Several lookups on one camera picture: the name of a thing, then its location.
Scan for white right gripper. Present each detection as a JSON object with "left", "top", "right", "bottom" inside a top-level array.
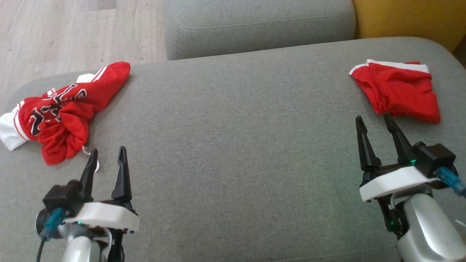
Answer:
[{"left": 355, "top": 113, "right": 442, "bottom": 237}]

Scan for wide yellow sofa back cushion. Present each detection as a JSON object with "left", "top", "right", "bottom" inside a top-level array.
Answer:
[{"left": 351, "top": 0, "right": 466, "bottom": 53}]

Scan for red basketball jersey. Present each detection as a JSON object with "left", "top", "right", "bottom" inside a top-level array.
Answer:
[{"left": 0, "top": 61, "right": 131, "bottom": 172}]

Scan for red white-trimmed shorts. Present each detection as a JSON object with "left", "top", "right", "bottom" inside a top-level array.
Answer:
[{"left": 349, "top": 59, "right": 441, "bottom": 123}]

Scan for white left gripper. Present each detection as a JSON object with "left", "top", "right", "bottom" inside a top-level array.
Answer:
[{"left": 63, "top": 146, "right": 139, "bottom": 241}]

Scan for large grey sofa seat cushion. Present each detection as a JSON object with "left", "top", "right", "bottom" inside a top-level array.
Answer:
[{"left": 0, "top": 36, "right": 466, "bottom": 262}]

